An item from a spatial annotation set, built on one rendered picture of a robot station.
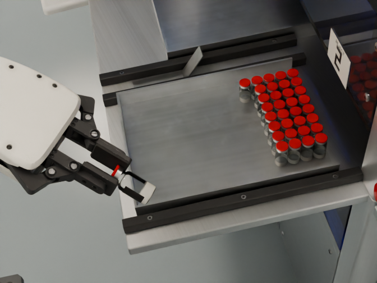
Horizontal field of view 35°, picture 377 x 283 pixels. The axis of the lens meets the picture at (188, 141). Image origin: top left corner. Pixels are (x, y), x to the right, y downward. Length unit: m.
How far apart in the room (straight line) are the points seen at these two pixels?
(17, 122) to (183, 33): 0.73
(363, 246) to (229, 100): 0.36
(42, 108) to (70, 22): 2.19
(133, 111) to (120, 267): 0.91
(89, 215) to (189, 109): 1.03
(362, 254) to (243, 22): 0.52
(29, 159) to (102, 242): 1.45
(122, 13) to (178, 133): 0.37
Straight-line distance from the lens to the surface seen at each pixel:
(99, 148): 0.60
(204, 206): 0.96
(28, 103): 0.59
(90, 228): 2.04
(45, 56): 2.64
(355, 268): 1.21
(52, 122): 0.59
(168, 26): 1.28
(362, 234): 1.10
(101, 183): 0.59
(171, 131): 1.08
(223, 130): 1.07
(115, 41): 1.27
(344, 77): 0.99
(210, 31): 1.26
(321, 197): 1.00
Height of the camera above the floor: 1.71
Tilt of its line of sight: 51 degrees down
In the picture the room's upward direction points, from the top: 8 degrees counter-clockwise
